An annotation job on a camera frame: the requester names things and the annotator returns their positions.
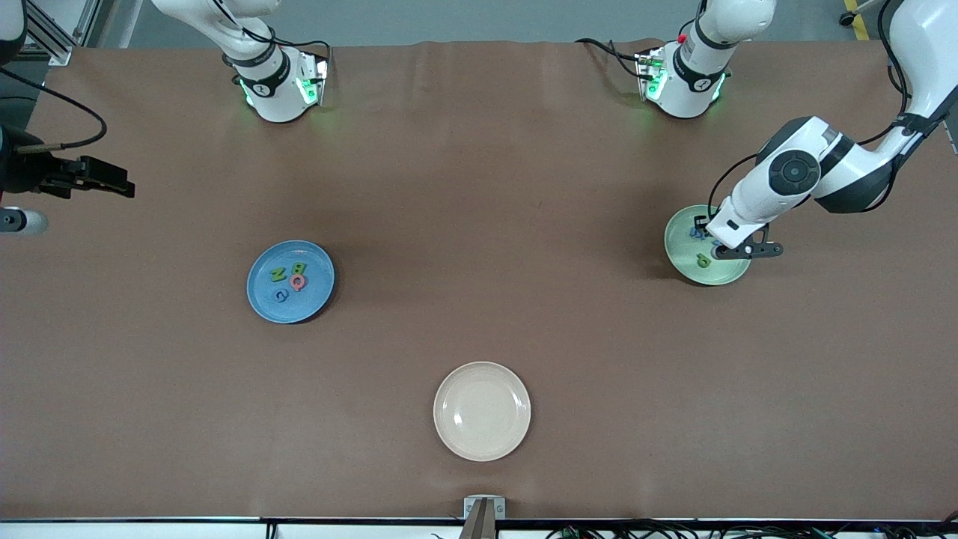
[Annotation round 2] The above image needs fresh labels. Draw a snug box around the green plate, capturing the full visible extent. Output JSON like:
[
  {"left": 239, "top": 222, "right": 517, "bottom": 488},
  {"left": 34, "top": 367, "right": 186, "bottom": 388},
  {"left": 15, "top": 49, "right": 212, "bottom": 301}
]
[{"left": 664, "top": 205, "right": 754, "bottom": 287}]

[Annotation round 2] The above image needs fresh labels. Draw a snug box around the blue plate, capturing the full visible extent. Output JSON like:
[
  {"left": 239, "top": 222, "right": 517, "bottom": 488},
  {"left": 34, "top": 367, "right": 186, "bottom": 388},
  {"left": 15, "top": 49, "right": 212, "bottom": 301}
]
[{"left": 246, "top": 240, "right": 336, "bottom": 325}]

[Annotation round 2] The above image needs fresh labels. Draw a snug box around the cream plate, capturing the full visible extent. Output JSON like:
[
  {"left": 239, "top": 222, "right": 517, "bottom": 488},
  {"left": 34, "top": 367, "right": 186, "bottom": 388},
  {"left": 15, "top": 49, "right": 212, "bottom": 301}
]
[{"left": 433, "top": 362, "right": 532, "bottom": 463}]

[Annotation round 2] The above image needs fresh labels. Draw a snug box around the brown table mat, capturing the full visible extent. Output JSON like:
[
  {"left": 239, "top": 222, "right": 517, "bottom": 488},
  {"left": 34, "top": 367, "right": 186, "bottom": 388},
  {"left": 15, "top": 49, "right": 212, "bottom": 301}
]
[{"left": 0, "top": 39, "right": 958, "bottom": 522}]

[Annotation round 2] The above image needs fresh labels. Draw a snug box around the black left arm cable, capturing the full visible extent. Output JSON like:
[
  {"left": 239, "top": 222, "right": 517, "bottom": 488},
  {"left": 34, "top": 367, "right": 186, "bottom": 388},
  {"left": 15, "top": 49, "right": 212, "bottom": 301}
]
[{"left": 707, "top": 0, "right": 910, "bottom": 219}]

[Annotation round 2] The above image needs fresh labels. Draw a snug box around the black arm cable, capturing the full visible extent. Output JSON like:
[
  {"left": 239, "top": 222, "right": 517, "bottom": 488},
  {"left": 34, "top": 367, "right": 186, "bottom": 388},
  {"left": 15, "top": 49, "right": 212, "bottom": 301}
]
[
  {"left": 0, "top": 67, "right": 108, "bottom": 154},
  {"left": 707, "top": 0, "right": 910, "bottom": 219}
]

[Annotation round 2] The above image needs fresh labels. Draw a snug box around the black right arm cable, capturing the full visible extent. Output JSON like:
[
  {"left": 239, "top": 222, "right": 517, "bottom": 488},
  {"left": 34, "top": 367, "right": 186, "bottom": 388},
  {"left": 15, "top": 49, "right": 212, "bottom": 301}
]
[{"left": 0, "top": 67, "right": 108, "bottom": 154}]

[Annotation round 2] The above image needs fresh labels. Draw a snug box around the grey base connector bracket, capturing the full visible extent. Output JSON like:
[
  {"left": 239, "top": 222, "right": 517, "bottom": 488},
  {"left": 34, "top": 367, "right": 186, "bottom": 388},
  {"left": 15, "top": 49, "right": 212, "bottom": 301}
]
[
  {"left": 296, "top": 57, "right": 332, "bottom": 107},
  {"left": 635, "top": 48, "right": 668, "bottom": 103}
]

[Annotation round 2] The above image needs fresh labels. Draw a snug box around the black base power cable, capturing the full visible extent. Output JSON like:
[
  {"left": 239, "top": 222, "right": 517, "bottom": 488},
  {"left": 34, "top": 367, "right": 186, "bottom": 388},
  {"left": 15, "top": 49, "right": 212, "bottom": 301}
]
[{"left": 575, "top": 37, "right": 653, "bottom": 79}]

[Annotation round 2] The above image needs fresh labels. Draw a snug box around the black cable bundle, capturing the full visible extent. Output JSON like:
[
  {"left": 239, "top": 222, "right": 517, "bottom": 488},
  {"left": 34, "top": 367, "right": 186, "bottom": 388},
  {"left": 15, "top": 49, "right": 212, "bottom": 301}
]
[{"left": 545, "top": 519, "right": 958, "bottom": 539}]

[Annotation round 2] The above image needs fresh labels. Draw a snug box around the grey metal mount bracket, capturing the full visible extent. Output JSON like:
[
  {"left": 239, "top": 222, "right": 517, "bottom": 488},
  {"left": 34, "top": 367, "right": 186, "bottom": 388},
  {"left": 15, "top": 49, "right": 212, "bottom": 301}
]
[{"left": 460, "top": 496, "right": 507, "bottom": 539}]

